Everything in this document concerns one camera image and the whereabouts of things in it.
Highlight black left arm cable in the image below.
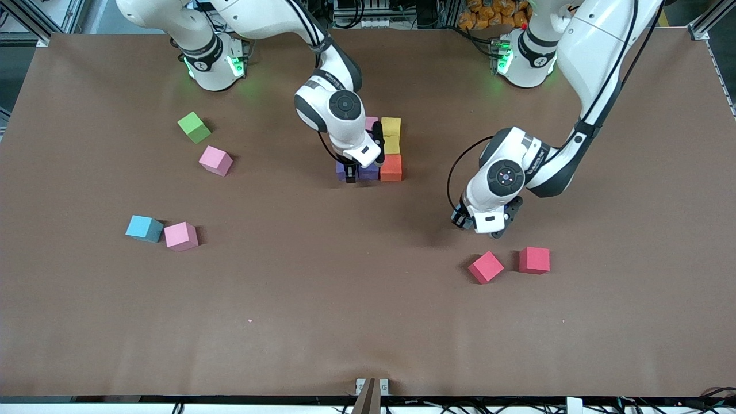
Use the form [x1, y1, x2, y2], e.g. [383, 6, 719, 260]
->
[446, 135, 496, 212]

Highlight orange foam cube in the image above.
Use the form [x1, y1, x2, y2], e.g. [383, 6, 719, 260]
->
[380, 154, 403, 182]

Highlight green foam cube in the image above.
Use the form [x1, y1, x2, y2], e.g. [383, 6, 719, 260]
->
[177, 112, 212, 144]

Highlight aluminium frame corner profile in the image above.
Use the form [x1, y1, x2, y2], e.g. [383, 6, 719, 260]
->
[686, 0, 736, 41]
[0, 0, 49, 48]

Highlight red foam cube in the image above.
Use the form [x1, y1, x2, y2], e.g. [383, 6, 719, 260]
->
[519, 247, 551, 275]
[467, 251, 505, 285]

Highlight orange bagged items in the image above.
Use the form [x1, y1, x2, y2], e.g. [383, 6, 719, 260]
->
[458, 0, 532, 30]

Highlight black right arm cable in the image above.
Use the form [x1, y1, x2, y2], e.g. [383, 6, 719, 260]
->
[318, 131, 347, 166]

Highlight silver metal bracket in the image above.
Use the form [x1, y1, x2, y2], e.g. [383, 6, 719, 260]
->
[355, 378, 390, 396]

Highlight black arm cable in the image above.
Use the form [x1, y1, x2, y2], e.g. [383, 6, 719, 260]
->
[446, 135, 496, 212]
[318, 131, 347, 166]

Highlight brown tapered post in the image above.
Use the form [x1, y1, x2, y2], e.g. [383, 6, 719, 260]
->
[351, 378, 382, 414]

